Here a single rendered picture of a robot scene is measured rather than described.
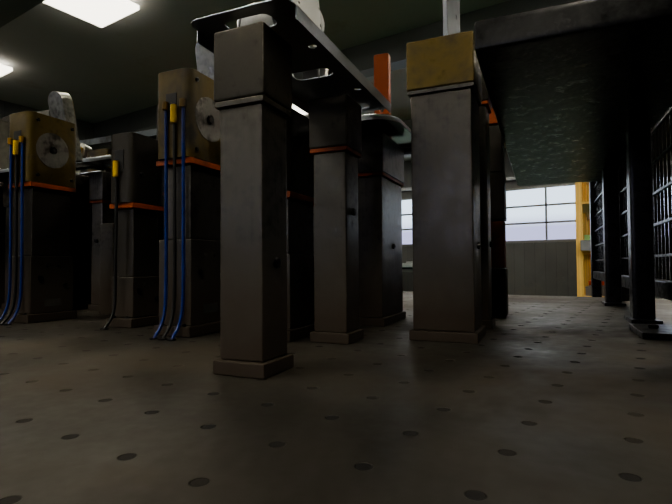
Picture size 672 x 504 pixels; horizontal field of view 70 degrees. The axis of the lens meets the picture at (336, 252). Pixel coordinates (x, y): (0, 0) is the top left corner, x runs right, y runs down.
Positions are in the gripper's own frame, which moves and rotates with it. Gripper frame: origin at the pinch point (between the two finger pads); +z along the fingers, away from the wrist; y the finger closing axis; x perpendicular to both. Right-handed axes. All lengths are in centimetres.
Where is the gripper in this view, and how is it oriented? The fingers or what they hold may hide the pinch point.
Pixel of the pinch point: (299, 75)
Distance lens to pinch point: 88.9
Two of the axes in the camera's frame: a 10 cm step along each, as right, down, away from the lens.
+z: 0.1, 10.0, -0.3
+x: 9.2, -0.2, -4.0
